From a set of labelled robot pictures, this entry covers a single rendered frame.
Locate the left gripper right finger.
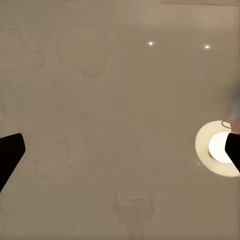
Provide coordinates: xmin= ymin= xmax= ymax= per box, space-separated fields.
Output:
xmin=224 ymin=133 xmax=240 ymax=172

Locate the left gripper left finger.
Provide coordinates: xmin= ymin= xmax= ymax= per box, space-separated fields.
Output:
xmin=0 ymin=133 xmax=26 ymax=192

